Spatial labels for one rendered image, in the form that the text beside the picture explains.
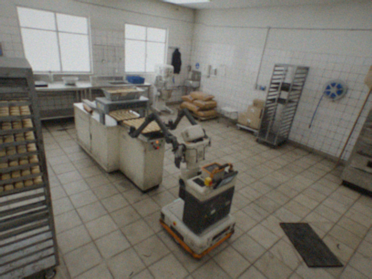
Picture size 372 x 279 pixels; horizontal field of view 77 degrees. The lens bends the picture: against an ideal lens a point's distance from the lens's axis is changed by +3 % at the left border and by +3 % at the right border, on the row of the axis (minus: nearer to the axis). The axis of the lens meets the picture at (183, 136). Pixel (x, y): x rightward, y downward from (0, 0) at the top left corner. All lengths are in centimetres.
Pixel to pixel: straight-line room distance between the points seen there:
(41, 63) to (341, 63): 637
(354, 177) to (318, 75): 225
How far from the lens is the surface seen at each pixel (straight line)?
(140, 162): 320
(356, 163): 480
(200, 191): 221
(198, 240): 250
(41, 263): 264
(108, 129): 348
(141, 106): 374
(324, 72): 585
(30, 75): 176
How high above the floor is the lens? 208
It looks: 22 degrees down
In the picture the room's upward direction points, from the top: 6 degrees clockwise
